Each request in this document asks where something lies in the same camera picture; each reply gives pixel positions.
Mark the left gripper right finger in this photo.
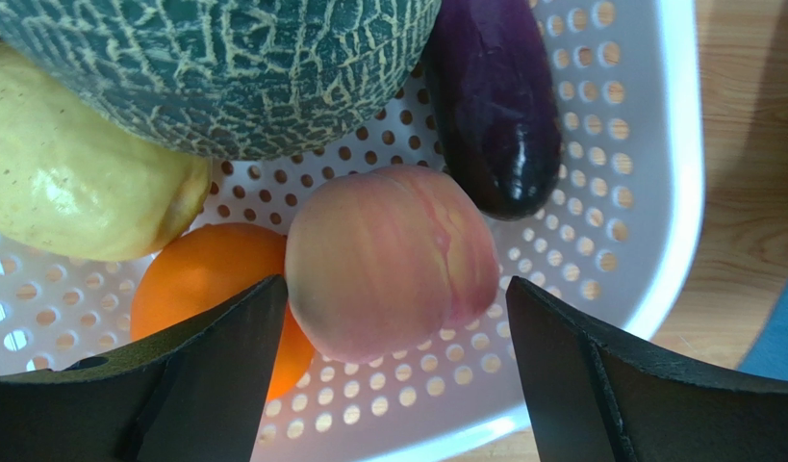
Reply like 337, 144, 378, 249
506, 277, 788, 461

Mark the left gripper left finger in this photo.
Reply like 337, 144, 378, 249
0, 275, 287, 461

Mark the orange toy orange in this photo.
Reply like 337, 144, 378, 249
129, 221, 317, 403

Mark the pink toy peach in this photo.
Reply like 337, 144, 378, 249
286, 165, 499, 363

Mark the white perforated plastic basket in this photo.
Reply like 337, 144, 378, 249
0, 0, 704, 461

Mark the plaid blue beige pillow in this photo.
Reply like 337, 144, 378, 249
738, 280, 788, 381

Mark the pale yellow toy pear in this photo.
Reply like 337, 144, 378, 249
0, 41, 212, 261

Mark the netted green toy melon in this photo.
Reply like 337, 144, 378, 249
0, 0, 440, 160

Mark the purple toy eggplant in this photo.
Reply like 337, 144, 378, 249
422, 0, 562, 220

